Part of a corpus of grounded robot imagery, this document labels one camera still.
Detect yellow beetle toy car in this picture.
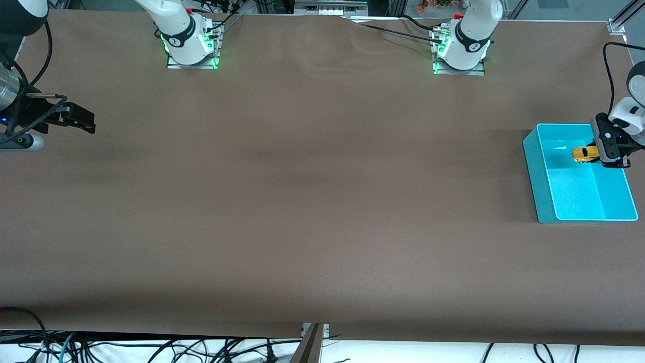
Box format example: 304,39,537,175
571,145,600,164

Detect teal plastic bin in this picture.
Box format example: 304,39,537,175
523,124,639,224

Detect orange background objects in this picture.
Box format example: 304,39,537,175
416,0,454,13

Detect brown table cover sheet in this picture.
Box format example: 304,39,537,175
0,9,645,347

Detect white power strip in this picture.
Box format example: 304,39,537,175
295,1,369,16

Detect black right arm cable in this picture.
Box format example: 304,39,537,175
30,20,54,86

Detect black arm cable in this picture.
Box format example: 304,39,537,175
30,20,54,86
603,42,645,115

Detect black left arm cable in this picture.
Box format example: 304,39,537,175
603,42,645,115

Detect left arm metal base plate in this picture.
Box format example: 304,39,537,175
432,28,487,76

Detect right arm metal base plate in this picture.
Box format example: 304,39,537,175
166,23,223,70

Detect black looped cable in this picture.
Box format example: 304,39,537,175
0,307,49,353

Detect teal cable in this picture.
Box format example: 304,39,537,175
58,331,77,363

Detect short black base cable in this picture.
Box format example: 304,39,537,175
401,14,438,32

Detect long black base cable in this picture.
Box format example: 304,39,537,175
343,17,444,43

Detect metal table bracket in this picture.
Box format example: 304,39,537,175
290,323,331,363

